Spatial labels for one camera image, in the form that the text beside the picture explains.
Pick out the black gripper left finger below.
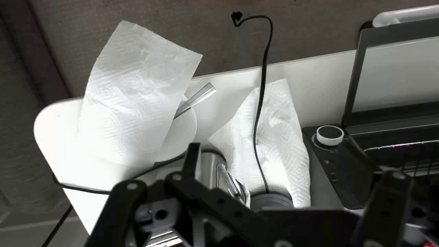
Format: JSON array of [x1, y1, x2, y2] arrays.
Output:
[[86, 143, 275, 247]]

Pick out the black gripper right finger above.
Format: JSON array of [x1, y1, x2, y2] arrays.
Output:
[[354, 169, 439, 247]]

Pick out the black Sunbeam toaster oven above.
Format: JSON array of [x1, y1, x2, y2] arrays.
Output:
[[300, 101, 439, 217]]

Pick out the silver chrome slot toaster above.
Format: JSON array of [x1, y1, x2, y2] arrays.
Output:
[[196, 149, 251, 208]]

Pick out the white-rimmed black timer knob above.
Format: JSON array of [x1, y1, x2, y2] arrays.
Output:
[[314, 123, 345, 148]]

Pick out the white crumpled paper towel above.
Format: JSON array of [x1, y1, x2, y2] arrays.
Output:
[[75, 19, 204, 167], [207, 78, 312, 210]]

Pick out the grey round base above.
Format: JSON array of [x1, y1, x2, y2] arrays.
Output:
[[249, 191, 295, 213]]

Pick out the metal wire oven rack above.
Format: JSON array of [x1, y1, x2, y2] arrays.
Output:
[[371, 138, 439, 178]]

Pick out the thin black cable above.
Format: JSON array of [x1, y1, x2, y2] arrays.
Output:
[[50, 156, 189, 196]]

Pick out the silver utensil handle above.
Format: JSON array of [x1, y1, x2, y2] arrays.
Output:
[[172, 81, 218, 121]]

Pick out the white oven door handle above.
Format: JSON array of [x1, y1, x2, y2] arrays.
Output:
[[371, 4, 439, 29]]

